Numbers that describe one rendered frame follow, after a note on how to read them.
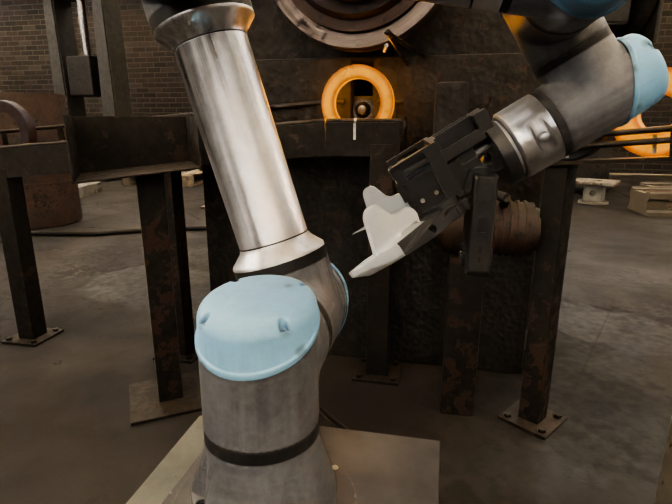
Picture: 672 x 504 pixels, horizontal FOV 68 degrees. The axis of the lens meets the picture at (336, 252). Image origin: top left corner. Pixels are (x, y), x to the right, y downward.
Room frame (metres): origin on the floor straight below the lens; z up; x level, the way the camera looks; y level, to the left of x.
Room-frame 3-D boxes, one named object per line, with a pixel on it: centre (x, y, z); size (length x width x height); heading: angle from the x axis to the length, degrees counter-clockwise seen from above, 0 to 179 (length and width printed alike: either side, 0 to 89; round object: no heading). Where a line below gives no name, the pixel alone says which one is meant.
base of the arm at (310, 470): (0.44, 0.08, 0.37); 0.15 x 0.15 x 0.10
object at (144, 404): (1.16, 0.46, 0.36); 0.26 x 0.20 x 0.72; 113
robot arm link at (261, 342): (0.45, 0.07, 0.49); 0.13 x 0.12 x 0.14; 169
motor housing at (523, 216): (1.13, -0.35, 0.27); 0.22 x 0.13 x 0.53; 78
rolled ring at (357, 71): (1.33, -0.06, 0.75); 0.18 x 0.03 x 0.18; 77
